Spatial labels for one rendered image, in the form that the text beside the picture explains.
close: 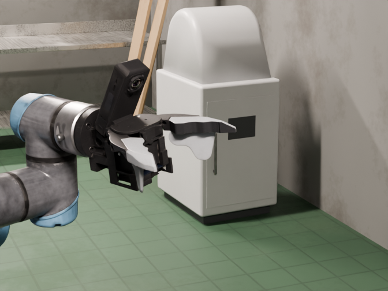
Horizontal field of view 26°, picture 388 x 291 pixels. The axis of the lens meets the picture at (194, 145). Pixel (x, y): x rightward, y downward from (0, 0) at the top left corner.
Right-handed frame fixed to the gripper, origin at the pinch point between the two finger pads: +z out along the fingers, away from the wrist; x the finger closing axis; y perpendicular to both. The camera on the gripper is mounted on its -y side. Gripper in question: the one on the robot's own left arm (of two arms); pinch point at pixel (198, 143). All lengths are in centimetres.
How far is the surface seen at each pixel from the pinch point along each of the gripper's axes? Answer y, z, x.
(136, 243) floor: 175, -244, -201
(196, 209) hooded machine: 173, -240, -246
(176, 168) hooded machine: 156, -264, -258
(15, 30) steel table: 106, -489, -318
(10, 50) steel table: 106, -438, -275
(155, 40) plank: 100, -336, -322
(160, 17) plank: 85, -334, -328
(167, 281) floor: 172, -197, -177
